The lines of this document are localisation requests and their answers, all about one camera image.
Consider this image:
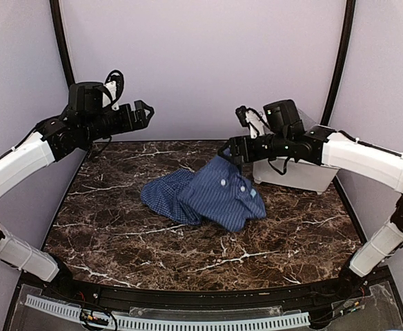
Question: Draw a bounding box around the grey folded shirt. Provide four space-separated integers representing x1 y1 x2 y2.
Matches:
297 108 317 131

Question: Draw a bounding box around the right black frame post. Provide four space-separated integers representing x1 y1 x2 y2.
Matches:
320 0 356 126

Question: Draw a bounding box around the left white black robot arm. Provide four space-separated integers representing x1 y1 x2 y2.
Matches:
0 76 155 301

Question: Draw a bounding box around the white slotted cable duct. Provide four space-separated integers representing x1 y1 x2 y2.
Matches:
24 294 310 330

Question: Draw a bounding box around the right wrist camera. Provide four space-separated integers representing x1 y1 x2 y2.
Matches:
235 106 269 139

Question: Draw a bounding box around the white plastic bin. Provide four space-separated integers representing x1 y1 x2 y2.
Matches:
253 157 339 194

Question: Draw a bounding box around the black frame post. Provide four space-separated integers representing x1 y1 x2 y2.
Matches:
320 0 356 126
49 0 75 88

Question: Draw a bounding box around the clear acrylic plate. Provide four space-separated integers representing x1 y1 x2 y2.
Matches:
128 306 283 321

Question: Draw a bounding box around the black curved front rail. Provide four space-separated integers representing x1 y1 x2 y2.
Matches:
39 277 371 314

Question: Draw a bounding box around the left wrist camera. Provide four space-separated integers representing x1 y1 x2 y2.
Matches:
102 70 124 111

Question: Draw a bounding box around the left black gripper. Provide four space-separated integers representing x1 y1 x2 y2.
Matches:
81 99 154 143

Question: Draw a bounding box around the blue checked long sleeve shirt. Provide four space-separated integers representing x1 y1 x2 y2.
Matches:
141 156 266 232

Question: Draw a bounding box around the left black frame post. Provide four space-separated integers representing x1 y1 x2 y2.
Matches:
49 0 75 88

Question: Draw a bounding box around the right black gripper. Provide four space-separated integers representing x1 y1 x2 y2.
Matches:
217 130 291 163

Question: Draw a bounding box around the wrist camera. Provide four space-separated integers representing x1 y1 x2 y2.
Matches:
102 70 124 111
235 106 269 139

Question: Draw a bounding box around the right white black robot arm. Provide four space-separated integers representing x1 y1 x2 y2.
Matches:
218 99 403 299

